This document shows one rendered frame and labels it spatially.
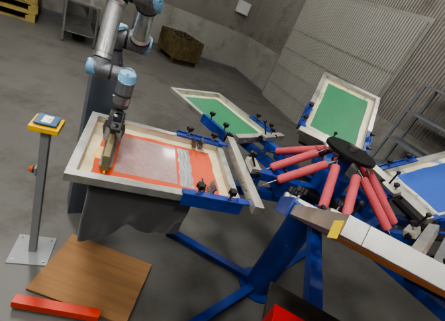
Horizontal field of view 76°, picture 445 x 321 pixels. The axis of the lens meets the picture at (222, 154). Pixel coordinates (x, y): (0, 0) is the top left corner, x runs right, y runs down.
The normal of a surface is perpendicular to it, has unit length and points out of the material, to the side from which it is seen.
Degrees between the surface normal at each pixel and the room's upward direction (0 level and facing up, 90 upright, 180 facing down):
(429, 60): 90
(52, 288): 0
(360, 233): 58
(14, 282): 0
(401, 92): 90
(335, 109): 32
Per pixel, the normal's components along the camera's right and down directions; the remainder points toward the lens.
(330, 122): 0.16, -0.50
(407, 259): -0.06, -0.13
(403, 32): -0.84, -0.10
